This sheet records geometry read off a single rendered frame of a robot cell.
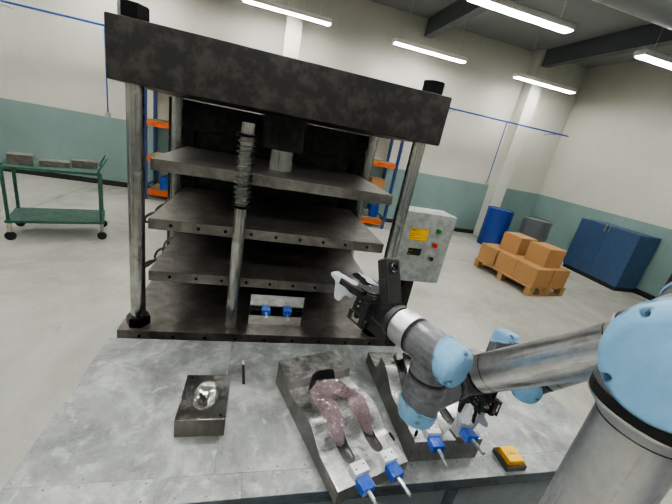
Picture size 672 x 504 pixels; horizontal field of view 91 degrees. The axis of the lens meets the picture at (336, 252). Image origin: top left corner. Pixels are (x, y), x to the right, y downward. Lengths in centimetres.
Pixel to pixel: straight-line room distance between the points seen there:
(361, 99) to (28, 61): 747
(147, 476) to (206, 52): 135
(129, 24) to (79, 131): 677
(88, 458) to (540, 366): 117
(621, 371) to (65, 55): 823
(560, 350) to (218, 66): 131
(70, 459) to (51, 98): 749
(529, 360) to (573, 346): 7
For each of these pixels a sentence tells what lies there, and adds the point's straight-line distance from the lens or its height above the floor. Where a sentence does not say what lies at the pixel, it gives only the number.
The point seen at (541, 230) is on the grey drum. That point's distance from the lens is 812.
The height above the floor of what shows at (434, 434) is 91.
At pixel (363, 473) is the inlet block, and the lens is 115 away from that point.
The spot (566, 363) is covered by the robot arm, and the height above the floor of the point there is 151.
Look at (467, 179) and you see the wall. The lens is 898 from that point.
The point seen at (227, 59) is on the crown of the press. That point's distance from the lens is 143.
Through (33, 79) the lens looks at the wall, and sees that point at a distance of 845.
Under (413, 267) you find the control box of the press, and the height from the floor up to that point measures 116.
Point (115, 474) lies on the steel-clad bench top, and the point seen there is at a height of 80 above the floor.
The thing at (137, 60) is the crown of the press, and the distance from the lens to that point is 148.
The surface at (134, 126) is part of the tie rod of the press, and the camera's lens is 151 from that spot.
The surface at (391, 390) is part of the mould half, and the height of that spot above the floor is 89.
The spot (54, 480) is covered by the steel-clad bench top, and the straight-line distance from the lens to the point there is 128.
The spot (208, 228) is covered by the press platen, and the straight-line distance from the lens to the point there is 160.
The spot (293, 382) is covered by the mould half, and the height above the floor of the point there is 90.
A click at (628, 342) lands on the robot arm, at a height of 163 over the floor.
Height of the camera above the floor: 177
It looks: 19 degrees down
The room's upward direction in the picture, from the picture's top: 11 degrees clockwise
